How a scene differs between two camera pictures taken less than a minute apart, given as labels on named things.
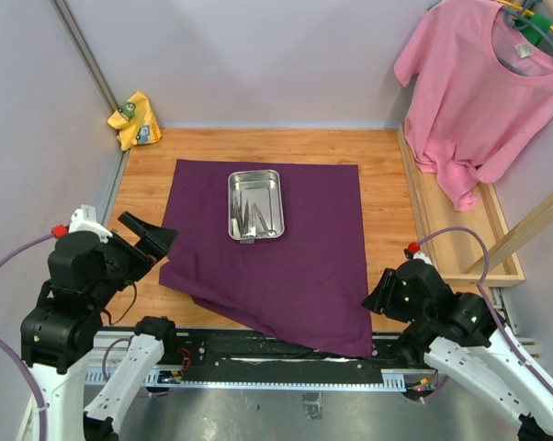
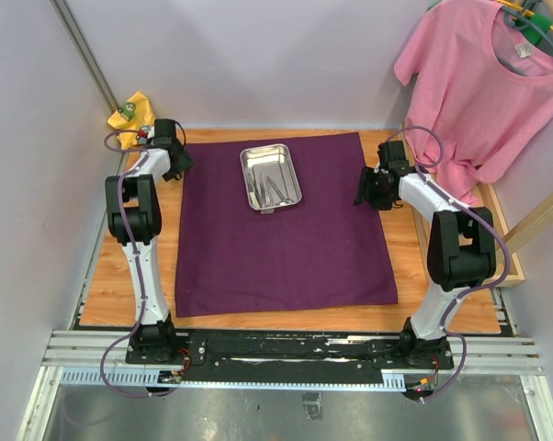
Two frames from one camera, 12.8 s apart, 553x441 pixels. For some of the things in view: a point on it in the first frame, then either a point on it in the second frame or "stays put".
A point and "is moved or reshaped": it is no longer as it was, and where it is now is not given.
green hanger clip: x=531 y=35 stays put
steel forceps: x=243 y=220 → x=261 y=194
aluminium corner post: x=64 y=14 stays put
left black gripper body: x=124 y=263 → x=185 y=163
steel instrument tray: x=254 y=205 → x=270 y=178
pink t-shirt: x=481 y=93 stays put
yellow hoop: x=529 y=13 stays put
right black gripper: x=381 y=299 → x=365 y=194
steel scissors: x=267 y=231 → x=284 y=201
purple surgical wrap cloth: x=310 y=286 is moved or reshaped
